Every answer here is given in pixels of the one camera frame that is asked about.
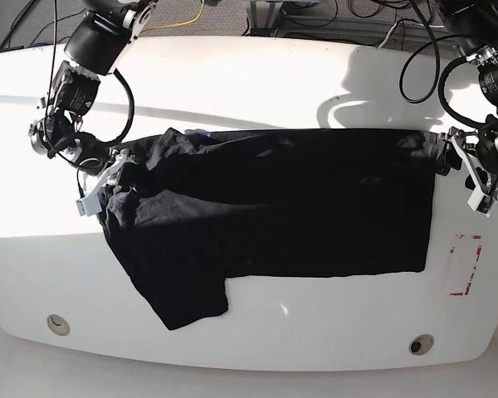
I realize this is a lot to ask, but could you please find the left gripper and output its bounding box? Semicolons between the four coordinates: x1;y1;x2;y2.
436;127;498;198

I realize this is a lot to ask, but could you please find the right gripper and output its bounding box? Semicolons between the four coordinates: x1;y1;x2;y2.
72;148;139;199

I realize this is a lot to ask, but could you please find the black t-shirt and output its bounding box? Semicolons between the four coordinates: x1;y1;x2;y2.
98;129;438;330

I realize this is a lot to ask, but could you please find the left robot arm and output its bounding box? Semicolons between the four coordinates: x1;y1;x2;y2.
435;1;498;198

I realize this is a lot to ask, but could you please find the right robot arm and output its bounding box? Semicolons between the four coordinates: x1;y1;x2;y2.
28;1;157;204

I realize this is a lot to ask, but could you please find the red tape rectangle marking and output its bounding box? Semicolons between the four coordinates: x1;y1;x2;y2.
446;235;483;297

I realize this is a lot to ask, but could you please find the left table grommet hole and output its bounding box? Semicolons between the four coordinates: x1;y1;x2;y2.
46;314;70;337

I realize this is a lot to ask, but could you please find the table grommet hole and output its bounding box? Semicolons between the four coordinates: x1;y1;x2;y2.
408;334;434;356
46;314;70;337

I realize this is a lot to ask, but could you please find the right table grommet hole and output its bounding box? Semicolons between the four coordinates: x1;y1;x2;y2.
408;334;434;356

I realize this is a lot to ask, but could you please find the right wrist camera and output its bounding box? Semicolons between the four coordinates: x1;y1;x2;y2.
76;195;102;216

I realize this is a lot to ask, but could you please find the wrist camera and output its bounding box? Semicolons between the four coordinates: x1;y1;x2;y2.
467;187;498;217
76;195;102;216

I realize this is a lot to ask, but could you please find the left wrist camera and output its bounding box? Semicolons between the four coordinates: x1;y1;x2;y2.
467;187;498;217

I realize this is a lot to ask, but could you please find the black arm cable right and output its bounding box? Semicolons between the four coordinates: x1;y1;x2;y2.
45;0;136;167

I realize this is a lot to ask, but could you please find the white cable on floor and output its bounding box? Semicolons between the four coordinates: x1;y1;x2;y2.
377;18;424;49

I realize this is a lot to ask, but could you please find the yellow cable on floor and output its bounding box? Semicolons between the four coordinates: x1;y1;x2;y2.
144;0;204;32

